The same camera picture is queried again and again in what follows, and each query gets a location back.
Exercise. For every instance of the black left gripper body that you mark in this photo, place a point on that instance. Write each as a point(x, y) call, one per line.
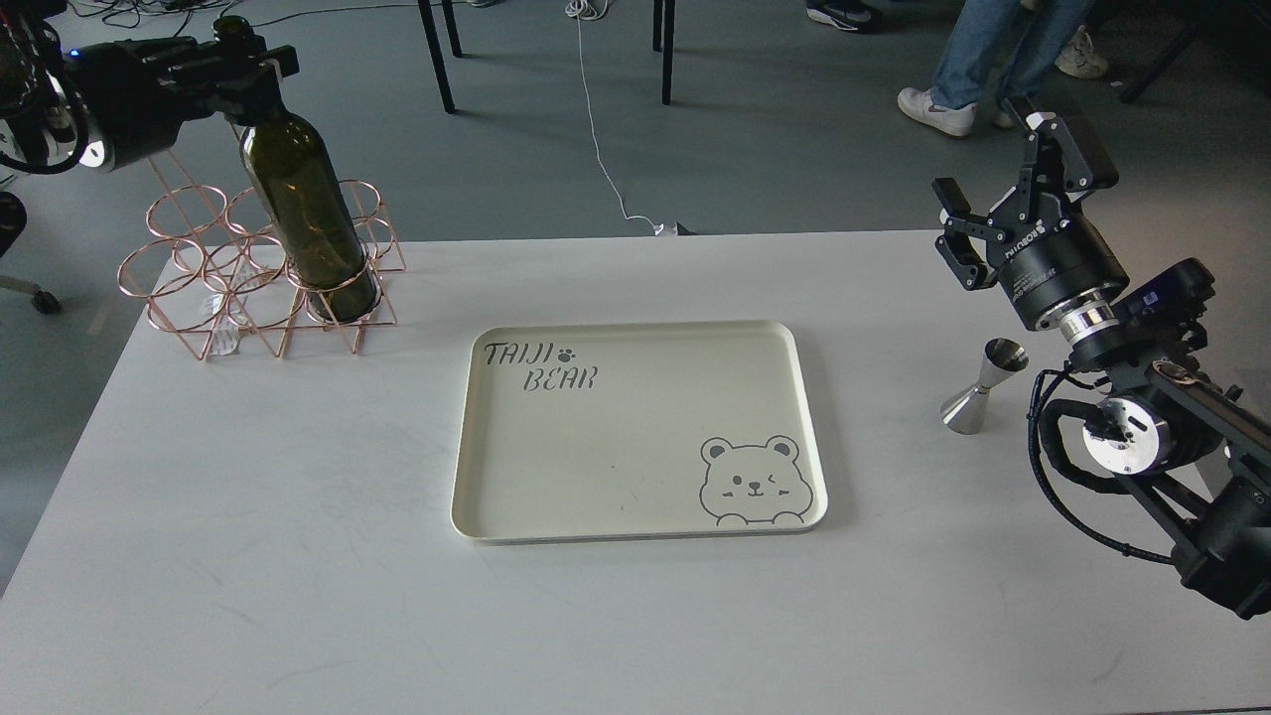
point(134, 111)

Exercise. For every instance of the chair caster wheel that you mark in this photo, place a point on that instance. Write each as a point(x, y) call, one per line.
point(42, 300)

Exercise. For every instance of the silver metal jigger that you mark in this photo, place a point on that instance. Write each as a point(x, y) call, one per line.
point(965, 412)

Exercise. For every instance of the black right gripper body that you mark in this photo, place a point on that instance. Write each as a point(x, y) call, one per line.
point(1050, 261)

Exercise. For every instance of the copper wire wine rack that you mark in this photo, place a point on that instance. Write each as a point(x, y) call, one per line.
point(213, 274)

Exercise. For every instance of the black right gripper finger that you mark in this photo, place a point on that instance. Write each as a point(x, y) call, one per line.
point(960, 224)
point(1064, 161)

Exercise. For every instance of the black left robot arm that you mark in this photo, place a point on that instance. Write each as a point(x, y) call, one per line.
point(44, 123)

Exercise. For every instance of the walking person in jeans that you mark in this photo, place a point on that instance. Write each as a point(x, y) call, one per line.
point(950, 105)

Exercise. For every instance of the dark green wine bottle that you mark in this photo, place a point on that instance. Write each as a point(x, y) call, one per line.
point(290, 169)

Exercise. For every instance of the cream bear serving tray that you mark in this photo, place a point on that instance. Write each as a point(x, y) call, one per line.
point(636, 430)

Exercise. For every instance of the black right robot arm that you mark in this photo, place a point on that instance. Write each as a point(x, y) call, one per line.
point(1164, 433)

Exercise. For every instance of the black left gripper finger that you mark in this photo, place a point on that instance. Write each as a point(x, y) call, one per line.
point(231, 58)
point(246, 101)

